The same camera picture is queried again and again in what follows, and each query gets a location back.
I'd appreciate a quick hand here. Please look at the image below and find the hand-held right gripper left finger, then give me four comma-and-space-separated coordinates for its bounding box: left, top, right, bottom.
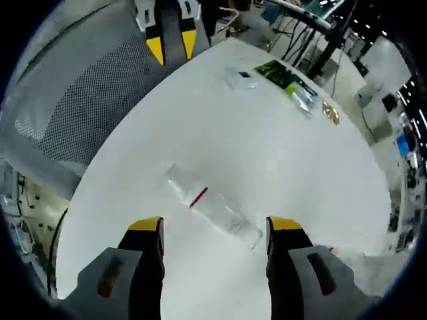
63, 215, 166, 320

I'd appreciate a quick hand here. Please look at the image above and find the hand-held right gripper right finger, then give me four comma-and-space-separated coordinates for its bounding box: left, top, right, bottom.
266, 215, 370, 320

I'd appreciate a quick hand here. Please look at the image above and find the green black sachet packet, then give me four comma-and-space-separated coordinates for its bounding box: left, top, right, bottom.
253, 59, 318, 120

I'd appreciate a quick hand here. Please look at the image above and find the red collar skincare spray bottle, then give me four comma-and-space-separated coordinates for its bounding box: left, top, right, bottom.
163, 161, 265, 251

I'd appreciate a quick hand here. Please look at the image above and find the gold foil packet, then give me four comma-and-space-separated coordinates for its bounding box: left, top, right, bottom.
322, 101, 341, 126

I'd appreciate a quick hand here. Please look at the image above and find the blue storage bin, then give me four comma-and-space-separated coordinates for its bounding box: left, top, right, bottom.
396, 136, 412, 156

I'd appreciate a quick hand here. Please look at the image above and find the grey mesh office chair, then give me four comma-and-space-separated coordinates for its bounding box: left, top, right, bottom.
0, 0, 218, 203

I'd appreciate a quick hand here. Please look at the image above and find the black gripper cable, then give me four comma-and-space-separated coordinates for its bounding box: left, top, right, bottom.
46, 206, 70, 297

